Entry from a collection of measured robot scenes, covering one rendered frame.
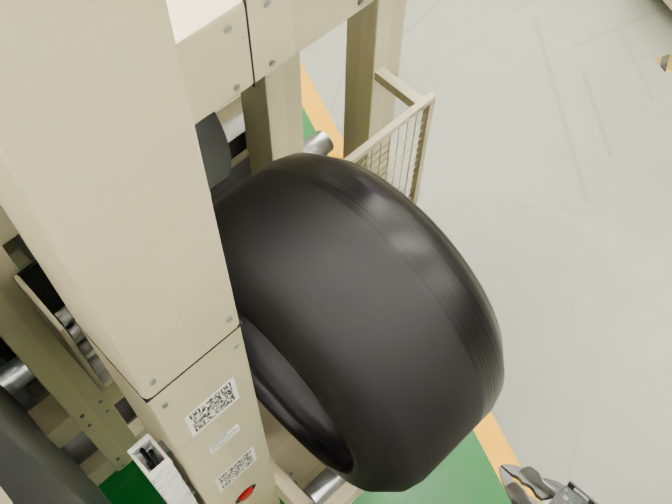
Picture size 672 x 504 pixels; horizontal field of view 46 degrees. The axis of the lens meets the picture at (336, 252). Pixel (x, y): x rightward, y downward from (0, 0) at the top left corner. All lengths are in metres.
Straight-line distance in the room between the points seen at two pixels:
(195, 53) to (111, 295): 0.40
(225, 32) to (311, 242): 0.33
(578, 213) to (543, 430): 0.84
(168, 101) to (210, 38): 0.43
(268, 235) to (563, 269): 1.87
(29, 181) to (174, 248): 0.19
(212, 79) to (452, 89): 2.34
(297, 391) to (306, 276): 0.56
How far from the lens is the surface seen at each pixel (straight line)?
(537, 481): 1.36
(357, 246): 1.14
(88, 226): 0.59
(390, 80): 1.98
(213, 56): 1.00
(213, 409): 1.01
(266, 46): 1.06
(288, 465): 1.70
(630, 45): 3.65
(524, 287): 2.84
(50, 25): 0.46
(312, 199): 1.19
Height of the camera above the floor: 2.45
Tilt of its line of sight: 60 degrees down
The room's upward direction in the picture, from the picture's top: 1 degrees clockwise
